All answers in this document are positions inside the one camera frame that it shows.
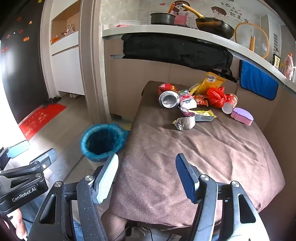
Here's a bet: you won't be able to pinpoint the black pot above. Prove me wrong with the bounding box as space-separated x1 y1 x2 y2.
150 3 177 25

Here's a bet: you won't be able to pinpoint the blue towel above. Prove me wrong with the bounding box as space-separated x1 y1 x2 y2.
239 59 279 101

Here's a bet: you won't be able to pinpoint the trash bin with blue bag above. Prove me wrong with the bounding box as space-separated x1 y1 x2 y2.
80 123 130 163

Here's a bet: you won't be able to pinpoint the black bag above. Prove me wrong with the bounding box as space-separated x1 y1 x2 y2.
121 34 237 81

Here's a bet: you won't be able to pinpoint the green yellow packet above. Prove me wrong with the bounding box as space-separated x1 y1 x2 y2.
188 83 203 94

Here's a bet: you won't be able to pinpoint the black shoes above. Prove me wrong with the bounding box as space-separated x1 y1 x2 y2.
43 96 62 108

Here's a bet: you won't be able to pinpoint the silver foil wrapper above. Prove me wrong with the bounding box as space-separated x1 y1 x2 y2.
172 116 196 131

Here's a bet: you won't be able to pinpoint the black wok with wooden handle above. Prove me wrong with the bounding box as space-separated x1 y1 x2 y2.
183 5 235 40

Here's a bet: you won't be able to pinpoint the pink figurine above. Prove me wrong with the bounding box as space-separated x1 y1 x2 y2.
284 53 295 80

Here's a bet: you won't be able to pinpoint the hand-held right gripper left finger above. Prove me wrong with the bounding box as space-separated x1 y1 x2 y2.
27 153 119 241

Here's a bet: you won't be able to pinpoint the white cabinet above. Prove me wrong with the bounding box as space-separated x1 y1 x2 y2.
50 0 86 96

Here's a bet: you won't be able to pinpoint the purple sponge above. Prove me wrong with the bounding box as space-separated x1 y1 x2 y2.
231 107 254 126

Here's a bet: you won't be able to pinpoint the red paper cup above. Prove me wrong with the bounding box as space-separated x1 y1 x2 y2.
221 93 238 115

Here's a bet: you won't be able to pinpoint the red door mat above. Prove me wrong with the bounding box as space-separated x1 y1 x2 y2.
18 103 68 141

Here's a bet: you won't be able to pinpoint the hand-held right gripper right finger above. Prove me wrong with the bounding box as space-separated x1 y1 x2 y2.
175 153 270 241

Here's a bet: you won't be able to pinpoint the person's left hand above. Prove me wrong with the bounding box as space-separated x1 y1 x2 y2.
5 207 28 239

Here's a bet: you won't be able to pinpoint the yellow silver wrapper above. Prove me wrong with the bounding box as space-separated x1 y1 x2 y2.
193 109 218 122

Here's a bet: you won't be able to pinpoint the small purple wrapper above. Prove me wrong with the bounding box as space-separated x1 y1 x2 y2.
180 107 197 117

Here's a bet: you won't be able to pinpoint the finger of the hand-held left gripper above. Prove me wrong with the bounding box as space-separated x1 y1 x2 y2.
25 148 57 169
0 140 30 172

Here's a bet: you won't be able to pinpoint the red snack packet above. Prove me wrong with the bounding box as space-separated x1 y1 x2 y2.
158 83 178 94

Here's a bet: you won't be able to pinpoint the red plastic bag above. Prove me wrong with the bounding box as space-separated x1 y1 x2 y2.
206 87 227 108

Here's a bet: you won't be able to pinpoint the round wooden rimmed lid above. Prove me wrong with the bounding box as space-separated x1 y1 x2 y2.
234 22 270 59

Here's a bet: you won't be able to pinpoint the pink toy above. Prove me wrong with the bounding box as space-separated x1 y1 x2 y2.
62 23 74 36

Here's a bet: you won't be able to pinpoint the black door with red stickers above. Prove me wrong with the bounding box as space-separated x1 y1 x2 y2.
0 0 50 126

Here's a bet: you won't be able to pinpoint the dark brown table top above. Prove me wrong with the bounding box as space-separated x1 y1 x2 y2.
109 81 286 229

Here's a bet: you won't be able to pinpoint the black cable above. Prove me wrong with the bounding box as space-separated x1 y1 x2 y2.
125 226 176 241

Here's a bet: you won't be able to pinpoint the small red packet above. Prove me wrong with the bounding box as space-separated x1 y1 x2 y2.
193 95 208 107

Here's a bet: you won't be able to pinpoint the white container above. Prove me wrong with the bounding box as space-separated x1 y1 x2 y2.
116 20 141 27

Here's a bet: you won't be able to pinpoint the pink white snack packet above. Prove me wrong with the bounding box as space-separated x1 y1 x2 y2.
178 90 198 109

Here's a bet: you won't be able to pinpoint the yellow snack bag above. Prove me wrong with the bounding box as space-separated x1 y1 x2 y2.
196 72 226 95

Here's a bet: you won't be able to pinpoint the silver drink can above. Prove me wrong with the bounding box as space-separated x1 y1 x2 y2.
158 91 180 109

